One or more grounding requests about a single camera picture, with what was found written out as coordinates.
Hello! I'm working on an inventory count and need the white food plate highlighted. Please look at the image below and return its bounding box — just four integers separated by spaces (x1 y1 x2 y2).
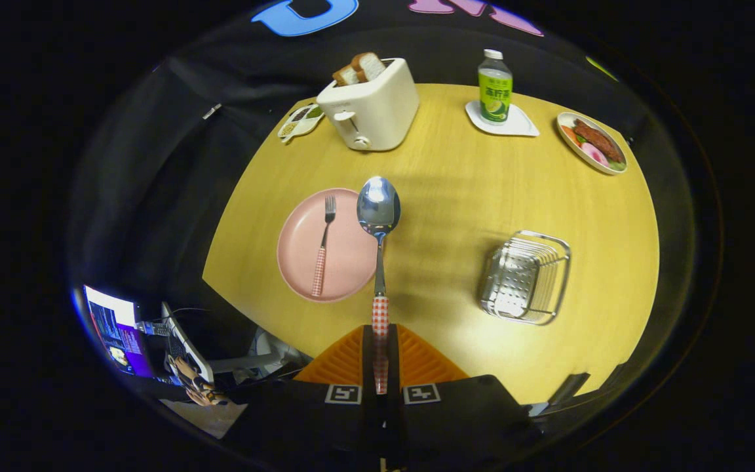
556 111 628 176

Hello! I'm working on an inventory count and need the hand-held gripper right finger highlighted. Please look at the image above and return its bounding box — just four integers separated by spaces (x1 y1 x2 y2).
385 324 543 463

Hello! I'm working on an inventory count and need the laptop screen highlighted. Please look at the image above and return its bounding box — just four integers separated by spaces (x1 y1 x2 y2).
83 285 155 379

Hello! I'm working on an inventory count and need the pink plate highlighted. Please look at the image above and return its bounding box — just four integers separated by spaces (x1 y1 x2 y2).
277 188 381 303

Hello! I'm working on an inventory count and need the black backdrop cloth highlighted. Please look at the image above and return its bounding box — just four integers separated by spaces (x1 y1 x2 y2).
69 0 699 394

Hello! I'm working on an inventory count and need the pink ham slice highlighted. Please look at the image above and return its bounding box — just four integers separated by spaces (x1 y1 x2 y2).
581 142 610 167

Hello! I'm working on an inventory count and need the checkered handle fork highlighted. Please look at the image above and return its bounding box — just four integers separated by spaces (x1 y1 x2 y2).
311 195 337 298

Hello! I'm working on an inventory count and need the white toaster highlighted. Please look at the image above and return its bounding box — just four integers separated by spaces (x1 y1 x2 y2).
316 58 420 152

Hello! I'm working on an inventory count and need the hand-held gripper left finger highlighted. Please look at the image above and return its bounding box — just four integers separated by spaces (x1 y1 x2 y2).
230 324 379 461

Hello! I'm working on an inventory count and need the checkered handle spoon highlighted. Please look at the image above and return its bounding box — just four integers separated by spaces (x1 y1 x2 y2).
357 176 402 394

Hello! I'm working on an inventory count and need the metal drain basket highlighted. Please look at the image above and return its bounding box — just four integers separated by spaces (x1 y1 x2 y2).
479 230 571 326

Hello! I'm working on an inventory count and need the white divided condiment dish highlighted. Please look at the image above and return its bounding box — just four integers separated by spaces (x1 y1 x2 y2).
277 104 326 144

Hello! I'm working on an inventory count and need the white square coaster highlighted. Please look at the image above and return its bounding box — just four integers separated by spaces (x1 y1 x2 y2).
465 100 540 138

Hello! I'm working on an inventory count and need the green label drink bottle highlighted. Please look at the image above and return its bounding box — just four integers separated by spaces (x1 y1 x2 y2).
478 49 514 125

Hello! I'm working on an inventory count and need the brown meat piece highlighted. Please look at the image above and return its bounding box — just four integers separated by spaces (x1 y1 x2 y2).
573 119 622 163

